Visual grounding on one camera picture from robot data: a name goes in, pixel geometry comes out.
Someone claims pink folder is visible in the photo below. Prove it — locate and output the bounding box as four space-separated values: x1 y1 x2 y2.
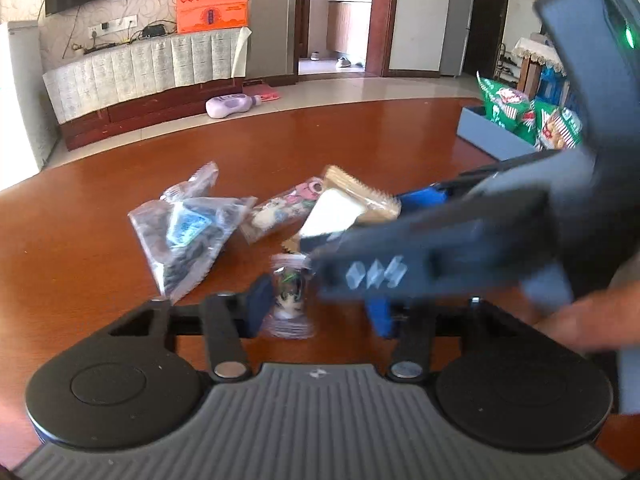
245 80 282 103

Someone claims blue-grey cardboard box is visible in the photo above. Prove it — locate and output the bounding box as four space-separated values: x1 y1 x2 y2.
457 105 551 163

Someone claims white chest freezer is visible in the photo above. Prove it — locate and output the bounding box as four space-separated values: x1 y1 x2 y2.
0 21 53 181

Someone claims white quilted cabinet cover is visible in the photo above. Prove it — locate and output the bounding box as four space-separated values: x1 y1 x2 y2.
42 27 251 124

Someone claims silver refrigerator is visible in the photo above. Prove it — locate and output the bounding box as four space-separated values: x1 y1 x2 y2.
440 0 477 79

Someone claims white lace tablecloth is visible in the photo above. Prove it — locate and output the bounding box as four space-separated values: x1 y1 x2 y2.
515 37 566 69

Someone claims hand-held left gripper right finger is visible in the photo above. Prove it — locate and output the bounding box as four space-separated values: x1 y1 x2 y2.
364 296 576 382

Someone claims white wall socket strip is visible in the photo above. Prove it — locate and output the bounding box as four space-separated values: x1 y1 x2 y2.
89 16 138 39

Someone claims black power strip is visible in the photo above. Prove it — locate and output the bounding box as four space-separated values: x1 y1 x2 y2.
82 42 132 56

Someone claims small clear snack packet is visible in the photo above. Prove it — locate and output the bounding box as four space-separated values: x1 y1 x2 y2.
267 252 318 341

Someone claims green chip bag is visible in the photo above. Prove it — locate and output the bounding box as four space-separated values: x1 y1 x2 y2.
537 107 584 152
475 72 532 136
524 100 557 147

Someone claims dark wooden door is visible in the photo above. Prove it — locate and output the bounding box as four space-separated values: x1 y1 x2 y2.
462 0 514 79

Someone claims person's right hand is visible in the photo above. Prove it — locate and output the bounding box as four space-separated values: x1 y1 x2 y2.
536 269 640 357

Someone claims brown wooden tv cabinet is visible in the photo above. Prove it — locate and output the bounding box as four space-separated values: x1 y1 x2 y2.
60 77 267 152

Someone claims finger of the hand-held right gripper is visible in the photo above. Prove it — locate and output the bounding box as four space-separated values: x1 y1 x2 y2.
396 156 551 214
307 192 523 306

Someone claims clear packet of dark seeds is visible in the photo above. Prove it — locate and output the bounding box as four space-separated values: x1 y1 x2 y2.
127 160 258 306

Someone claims purple plastic bottle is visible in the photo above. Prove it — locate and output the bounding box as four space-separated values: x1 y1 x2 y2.
205 92 263 119

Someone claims brown wooden door frame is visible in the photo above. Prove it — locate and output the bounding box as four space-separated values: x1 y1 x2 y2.
295 0 401 79

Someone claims orange cardboard box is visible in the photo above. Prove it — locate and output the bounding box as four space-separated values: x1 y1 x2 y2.
174 0 251 35

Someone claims blue patterned package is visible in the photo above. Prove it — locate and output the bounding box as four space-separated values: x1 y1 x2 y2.
537 67 572 106

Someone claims pink printed snack packet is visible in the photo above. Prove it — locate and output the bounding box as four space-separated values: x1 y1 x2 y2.
239 176 326 246

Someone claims tan sandwich cracker packet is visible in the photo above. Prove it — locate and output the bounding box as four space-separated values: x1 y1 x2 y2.
280 164 401 256

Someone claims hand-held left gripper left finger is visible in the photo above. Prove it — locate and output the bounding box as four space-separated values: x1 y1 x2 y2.
106 277 275 382

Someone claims wooden kitchen cabinet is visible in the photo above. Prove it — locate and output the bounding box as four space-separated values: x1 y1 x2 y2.
327 0 374 54

